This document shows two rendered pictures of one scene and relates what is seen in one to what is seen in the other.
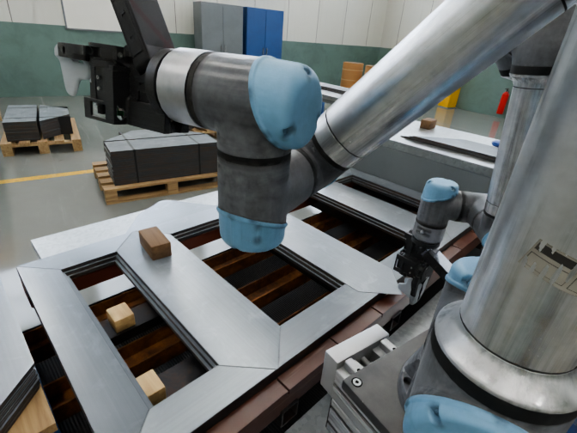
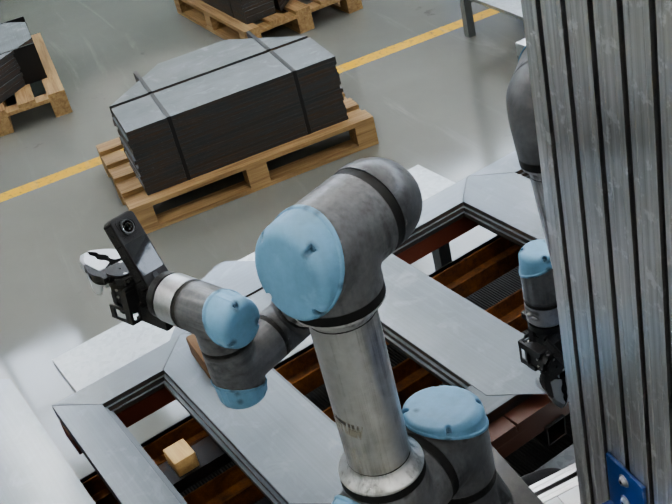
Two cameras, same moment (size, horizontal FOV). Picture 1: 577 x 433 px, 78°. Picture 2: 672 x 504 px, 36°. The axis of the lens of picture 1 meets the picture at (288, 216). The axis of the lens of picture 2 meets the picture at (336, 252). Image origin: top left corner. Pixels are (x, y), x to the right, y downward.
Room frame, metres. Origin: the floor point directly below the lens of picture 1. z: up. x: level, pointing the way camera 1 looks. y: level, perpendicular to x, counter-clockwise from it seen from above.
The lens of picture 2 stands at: (-0.72, -0.55, 2.25)
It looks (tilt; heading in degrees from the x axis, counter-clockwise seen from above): 32 degrees down; 20
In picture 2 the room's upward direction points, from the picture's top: 14 degrees counter-clockwise
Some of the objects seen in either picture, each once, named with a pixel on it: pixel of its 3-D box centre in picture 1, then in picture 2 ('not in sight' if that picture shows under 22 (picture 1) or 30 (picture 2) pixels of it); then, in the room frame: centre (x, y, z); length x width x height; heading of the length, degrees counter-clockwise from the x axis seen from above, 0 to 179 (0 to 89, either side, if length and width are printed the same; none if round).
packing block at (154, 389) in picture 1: (148, 389); not in sight; (0.50, 0.27, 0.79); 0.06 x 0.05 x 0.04; 46
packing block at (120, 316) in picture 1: (120, 317); (181, 457); (0.70, 0.42, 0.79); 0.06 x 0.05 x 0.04; 46
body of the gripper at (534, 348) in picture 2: (418, 255); (547, 340); (0.81, -0.35, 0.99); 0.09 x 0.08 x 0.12; 46
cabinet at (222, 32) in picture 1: (219, 51); not in sight; (9.08, 1.93, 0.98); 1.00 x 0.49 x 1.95; 126
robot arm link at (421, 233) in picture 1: (428, 230); (544, 309); (0.80, -0.36, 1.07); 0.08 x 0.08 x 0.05
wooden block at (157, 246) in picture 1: (154, 242); (209, 352); (0.95, 0.42, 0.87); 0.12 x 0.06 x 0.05; 40
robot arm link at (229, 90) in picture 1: (257, 103); (217, 315); (0.35, 0.04, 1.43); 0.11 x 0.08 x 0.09; 62
